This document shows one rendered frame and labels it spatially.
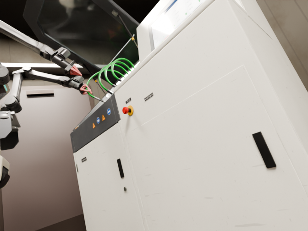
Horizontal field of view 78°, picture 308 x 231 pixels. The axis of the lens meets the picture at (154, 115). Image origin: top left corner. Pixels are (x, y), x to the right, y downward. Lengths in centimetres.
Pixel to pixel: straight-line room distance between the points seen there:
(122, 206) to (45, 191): 190
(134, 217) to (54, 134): 221
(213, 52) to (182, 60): 13
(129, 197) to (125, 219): 13
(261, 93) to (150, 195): 63
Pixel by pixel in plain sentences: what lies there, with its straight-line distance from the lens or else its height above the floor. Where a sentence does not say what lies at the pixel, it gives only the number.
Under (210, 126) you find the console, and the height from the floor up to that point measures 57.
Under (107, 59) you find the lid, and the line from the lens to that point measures 194.
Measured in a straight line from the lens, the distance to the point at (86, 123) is 140.
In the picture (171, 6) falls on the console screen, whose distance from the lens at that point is 136.
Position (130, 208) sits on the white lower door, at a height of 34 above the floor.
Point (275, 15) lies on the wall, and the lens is 251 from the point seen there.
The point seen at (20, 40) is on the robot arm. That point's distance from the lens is 151.
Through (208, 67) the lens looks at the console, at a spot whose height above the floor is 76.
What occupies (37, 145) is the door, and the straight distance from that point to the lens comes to 304.
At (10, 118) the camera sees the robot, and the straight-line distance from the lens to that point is 138.
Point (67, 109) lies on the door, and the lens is 321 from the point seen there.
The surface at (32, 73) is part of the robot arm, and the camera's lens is 197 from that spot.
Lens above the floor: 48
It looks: 16 degrees up
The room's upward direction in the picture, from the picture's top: 17 degrees counter-clockwise
